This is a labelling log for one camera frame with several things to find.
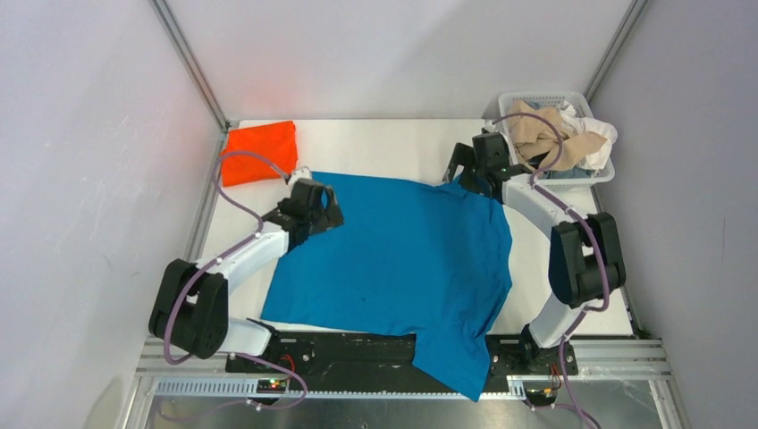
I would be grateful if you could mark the white plastic laundry basket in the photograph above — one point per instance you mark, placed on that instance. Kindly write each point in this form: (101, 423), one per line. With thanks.
(538, 99)

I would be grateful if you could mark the left aluminium frame post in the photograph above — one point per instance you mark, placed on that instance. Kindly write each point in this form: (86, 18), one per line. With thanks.
(191, 64)

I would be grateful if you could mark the left controller board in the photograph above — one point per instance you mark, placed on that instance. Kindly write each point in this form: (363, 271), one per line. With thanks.
(270, 386)

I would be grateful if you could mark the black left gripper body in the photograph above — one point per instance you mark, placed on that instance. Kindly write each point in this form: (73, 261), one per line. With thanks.
(322, 218)

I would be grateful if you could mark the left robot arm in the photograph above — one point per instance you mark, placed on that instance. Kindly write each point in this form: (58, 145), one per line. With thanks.
(191, 311)

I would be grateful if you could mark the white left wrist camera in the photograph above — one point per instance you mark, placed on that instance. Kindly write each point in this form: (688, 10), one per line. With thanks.
(301, 173)

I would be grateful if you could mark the right controller board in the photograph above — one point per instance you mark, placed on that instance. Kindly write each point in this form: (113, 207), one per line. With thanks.
(541, 398)

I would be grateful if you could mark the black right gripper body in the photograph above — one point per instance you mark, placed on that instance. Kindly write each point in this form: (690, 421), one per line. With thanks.
(474, 175)

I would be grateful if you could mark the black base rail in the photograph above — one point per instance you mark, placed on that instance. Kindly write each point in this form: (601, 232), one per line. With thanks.
(332, 363)

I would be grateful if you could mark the controller board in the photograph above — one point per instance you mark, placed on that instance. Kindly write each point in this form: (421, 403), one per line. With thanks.
(270, 386)
(541, 398)

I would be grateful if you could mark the folded orange t shirt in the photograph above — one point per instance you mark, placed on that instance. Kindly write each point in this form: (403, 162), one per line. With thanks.
(259, 153)

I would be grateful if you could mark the light blue t shirt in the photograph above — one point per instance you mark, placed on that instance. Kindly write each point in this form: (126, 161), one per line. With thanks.
(574, 173)

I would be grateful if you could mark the beige t shirt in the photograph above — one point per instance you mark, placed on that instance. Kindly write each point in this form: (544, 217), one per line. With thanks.
(538, 137)

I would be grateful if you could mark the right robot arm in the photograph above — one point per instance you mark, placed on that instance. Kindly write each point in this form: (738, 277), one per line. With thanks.
(585, 260)

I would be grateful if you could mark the aluminium frame post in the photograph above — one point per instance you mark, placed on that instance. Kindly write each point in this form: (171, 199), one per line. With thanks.
(633, 14)
(191, 64)

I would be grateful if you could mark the right aluminium frame post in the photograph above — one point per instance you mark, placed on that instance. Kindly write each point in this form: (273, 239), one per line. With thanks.
(633, 14)

